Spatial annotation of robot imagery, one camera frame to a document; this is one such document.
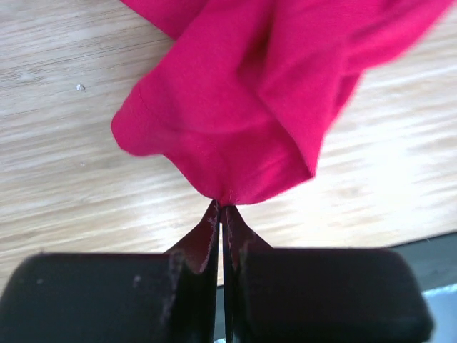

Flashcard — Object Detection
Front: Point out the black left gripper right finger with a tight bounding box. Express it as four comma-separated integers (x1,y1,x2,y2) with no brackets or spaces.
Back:
221,207,433,342

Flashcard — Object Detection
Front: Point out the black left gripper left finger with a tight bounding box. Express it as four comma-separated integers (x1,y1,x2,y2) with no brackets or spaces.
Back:
1,202,219,342

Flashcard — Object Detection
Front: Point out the red polo shirt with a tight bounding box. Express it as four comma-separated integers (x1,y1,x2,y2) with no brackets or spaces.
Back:
110,0,457,209

